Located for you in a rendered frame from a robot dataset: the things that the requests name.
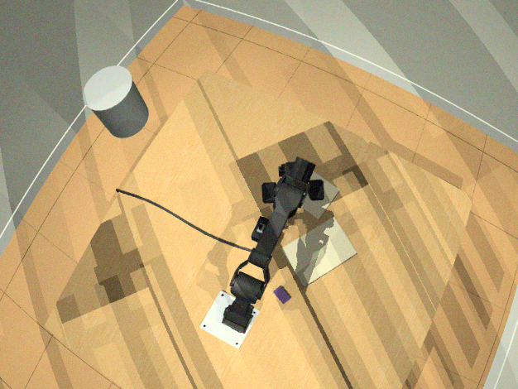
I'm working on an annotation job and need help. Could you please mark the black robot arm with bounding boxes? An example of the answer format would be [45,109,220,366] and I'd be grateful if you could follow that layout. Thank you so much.
[222,156,316,334]

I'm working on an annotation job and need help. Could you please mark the purple rectangular block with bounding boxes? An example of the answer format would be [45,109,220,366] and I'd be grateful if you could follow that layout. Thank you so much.
[273,286,290,304]

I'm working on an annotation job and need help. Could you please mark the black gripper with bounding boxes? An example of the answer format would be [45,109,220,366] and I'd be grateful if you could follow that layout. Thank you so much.
[261,180,324,204]

